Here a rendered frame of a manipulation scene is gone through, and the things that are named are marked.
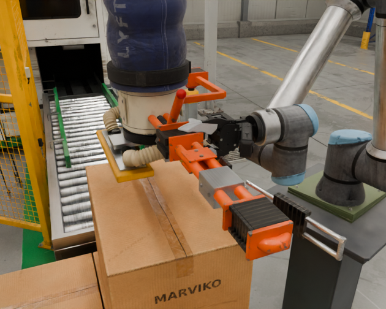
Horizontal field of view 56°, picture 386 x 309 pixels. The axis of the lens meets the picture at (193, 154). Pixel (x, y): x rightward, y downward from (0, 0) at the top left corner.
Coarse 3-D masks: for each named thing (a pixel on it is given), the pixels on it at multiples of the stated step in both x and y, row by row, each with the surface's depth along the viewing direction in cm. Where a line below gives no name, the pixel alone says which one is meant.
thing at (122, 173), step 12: (96, 132) 120; (108, 132) 117; (120, 132) 113; (108, 144) 109; (108, 156) 103; (120, 156) 102; (120, 168) 96; (132, 168) 96; (144, 168) 97; (120, 180) 93
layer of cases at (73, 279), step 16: (80, 256) 151; (96, 256) 151; (16, 272) 143; (32, 272) 143; (48, 272) 143; (64, 272) 143; (80, 272) 143; (96, 272) 149; (0, 288) 135; (16, 288) 135; (32, 288) 135; (48, 288) 135; (64, 288) 135; (80, 288) 135; (96, 288) 135; (0, 304) 129; (16, 304) 129; (32, 304) 129; (48, 304) 129; (64, 304) 129; (80, 304) 129; (96, 304) 129
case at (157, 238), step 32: (160, 160) 142; (96, 192) 121; (128, 192) 121; (160, 192) 121; (192, 192) 121; (96, 224) 108; (128, 224) 105; (160, 224) 105; (192, 224) 105; (128, 256) 93; (160, 256) 93; (192, 256) 94; (224, 256) 98; (128, 288) 91; (160, 288) 94; (192, 288) 98; (224, 288) 103
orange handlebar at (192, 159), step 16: (192, 96) 114; (208, 96) 116; (224, 96) 118; (192, 144) 82; (192, 160) 73; (208, 160) 75; (224, 192) 64; (240, 192) 64; (272, 240) 52; (288, 240) 52
